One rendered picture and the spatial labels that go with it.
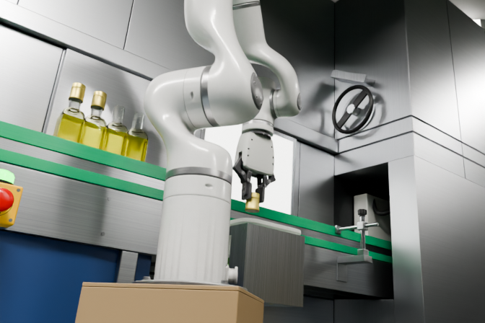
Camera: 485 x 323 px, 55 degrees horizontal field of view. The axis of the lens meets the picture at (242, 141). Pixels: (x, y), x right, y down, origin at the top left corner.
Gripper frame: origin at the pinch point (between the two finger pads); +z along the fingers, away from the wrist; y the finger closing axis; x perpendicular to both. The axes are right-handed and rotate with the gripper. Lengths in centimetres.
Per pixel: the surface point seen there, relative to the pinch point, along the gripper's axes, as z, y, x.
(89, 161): 0.3, 38.8, -9.1
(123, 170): 0.2, 31.0, -9.0
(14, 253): 22, 49, -9
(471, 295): 15, -102, 1
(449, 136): -46, -98, 1
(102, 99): -20.7, 35.0, -21.0
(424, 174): -24, -77, 1
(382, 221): -14, -93, -29
